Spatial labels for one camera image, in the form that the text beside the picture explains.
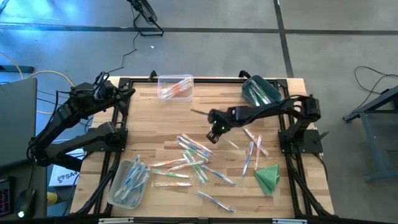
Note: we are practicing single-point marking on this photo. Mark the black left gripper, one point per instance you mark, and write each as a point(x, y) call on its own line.
point(107, 93)

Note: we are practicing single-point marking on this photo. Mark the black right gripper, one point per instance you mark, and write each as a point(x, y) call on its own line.
point(222, 117)

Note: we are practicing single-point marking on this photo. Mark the blue toothbrush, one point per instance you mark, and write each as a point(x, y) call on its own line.
point(141, 177)
point(247, 158)
point(126, 182)
point(219, 175)
point(133, 190)
point(136, 196)
point(189, 144)
point(216, 201)
point(133, 180)
point(135, 165)

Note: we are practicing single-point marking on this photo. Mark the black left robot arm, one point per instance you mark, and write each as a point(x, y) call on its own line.
point(59, 121)

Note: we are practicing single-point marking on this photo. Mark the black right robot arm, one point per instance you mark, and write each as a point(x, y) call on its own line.
point(267, 110)

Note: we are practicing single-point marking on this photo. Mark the clear plastic container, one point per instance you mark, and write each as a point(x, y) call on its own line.
point(164, 81)

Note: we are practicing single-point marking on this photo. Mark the teal plastic bin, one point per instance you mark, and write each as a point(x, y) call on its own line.
point(245, 82)

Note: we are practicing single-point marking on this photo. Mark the white sheet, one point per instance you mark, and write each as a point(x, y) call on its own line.
point(74, 152)

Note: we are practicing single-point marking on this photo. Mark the green folded cloth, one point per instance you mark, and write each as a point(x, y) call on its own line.
point(268, 180)

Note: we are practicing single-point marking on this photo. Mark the black desk beam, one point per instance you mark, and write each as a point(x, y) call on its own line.
point(73, 164)

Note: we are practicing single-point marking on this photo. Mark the black floor fan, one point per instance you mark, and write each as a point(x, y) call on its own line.
point(144, 12)

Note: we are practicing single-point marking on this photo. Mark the clear shallow plastic tray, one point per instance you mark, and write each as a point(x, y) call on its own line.
point(113, 186)

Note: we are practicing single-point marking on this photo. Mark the white printed box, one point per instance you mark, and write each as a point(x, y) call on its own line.
point(63, 177)

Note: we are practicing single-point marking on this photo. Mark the grey monitor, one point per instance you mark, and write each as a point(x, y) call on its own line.
point(17, 121)

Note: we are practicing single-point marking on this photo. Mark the dark floor bar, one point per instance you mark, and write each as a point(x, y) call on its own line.
point(15, 69)

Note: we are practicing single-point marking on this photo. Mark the black desk top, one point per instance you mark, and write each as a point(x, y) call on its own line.
point(37, 177)

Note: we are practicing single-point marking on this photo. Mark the white metal bar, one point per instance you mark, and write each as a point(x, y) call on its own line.
point(115, 221)
point(289, 221)

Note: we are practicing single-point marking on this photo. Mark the yellow object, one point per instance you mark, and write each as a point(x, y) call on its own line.
point(52, 198)

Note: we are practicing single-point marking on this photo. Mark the black computer mouse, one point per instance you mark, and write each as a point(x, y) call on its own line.
point(26, 202)

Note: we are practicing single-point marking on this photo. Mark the black keyboard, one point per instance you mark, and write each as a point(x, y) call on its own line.
point(4, 197)

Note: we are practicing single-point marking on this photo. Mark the blue grey metal table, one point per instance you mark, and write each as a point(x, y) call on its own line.
point(371, 137)

